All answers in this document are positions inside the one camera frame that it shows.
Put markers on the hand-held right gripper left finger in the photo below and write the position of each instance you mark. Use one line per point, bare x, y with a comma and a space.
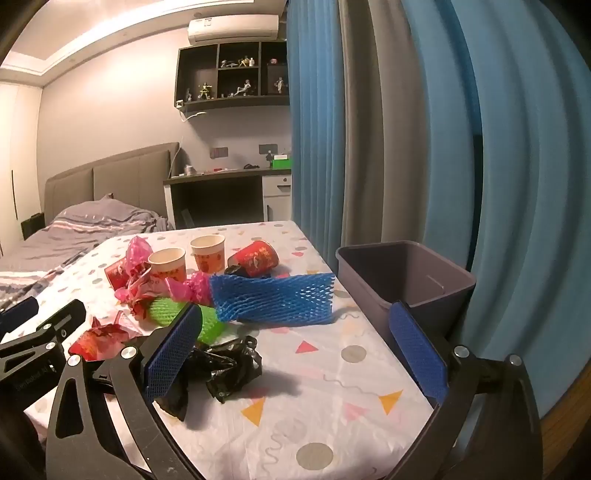
171, 350

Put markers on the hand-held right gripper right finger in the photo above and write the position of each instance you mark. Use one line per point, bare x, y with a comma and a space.
418, 355

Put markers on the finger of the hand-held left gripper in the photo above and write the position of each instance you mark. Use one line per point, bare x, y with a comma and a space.
18, 310
60, 323

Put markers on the green foam net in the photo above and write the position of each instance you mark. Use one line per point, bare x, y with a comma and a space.
166, 309

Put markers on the red wrapper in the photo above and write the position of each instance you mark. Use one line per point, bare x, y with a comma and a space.
97, 344

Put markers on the black plastic bag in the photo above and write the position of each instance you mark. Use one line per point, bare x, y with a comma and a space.
226, 369

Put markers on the pink white wrapper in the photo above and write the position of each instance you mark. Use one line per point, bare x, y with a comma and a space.
138, 295

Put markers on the crushed red paper cup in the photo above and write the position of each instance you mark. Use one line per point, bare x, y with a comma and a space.
117, 274

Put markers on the white orange paper cup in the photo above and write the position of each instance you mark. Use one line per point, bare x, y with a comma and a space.
208, 258
168, 265

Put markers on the grey purple plastic bin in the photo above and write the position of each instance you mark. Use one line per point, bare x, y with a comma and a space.
369, 277

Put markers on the blue foam net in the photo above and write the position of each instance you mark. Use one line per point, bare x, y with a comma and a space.
277, 297

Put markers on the red printed paper cup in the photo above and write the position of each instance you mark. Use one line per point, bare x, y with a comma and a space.
254, 259

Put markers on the black bedside table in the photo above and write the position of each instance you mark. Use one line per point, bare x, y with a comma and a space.
33, 226

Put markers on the grey striped duvet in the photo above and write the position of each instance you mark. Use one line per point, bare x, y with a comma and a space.
69, 230

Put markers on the white wardrobe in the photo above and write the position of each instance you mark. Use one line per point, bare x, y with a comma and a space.
23, 138

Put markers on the dark desk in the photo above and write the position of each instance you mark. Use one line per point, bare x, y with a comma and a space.
212, 177

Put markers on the white drawer cabinet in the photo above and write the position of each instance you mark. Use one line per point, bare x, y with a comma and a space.
277, 194

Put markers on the green box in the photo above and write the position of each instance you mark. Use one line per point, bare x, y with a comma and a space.
281, 163

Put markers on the blue and grey curtain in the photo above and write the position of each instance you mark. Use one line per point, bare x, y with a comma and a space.
314, 115

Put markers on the group of small figurines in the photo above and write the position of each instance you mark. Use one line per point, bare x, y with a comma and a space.
204, 90

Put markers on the white air conditioner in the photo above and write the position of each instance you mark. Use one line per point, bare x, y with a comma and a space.
231, 30

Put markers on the reddish wall socket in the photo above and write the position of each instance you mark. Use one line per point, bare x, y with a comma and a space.
219, 152

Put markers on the dark wall socket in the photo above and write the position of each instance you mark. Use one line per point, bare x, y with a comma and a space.
267, 148

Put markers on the dark wall shelf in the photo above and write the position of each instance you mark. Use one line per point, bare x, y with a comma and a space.
240, 102

